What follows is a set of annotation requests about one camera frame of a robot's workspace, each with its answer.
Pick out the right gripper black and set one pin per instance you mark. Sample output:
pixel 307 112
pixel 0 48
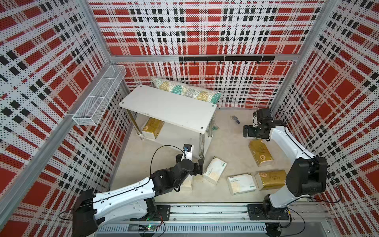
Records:
pixel 250 132

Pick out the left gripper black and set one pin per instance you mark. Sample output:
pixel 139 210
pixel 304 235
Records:
pixel 195 171

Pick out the gold tissue pack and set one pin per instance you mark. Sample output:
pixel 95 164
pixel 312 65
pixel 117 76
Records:
pixel 273 179
pixel 260 153
pixel 152 128

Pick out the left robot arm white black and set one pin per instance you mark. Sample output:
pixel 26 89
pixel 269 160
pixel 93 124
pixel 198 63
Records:
pixel 135 201

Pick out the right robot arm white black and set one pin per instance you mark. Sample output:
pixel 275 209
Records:
pixel 306 177

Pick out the white tissue pack middle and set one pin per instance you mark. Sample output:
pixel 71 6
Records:
pixel 214 170

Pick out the white tissue pack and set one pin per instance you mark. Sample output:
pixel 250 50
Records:
pixel 214 170
pixel 187 185
pixel 239 184

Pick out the white tissue pack left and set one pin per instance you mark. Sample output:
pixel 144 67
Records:
pixel 187 185

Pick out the white two-tier shelf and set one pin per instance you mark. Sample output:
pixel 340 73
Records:
pixel 186 120

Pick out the white tissue pack right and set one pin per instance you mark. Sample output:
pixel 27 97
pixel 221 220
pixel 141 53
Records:
pixel 239 184

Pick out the small floor debris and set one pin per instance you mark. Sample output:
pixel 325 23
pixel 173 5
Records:
pixel 234 118

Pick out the small green circuit board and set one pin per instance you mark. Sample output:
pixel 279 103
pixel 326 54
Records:
pixel 148 228

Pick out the geometric patterned pillow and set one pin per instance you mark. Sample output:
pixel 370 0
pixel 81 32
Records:
pixel 186 90

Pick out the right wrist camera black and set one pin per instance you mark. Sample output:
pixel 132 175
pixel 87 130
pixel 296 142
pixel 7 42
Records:
pixel 263 115

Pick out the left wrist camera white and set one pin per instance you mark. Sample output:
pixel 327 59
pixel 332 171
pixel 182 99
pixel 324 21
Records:
pixel 188 151

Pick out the black wall hook rail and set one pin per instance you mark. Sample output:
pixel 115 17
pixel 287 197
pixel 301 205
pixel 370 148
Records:
pixel 259 58

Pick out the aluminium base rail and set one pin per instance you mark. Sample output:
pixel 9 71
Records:
pixel 305 219

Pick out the white wire mesh basket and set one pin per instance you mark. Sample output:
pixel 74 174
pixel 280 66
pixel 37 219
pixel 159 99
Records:
pixel 92 109

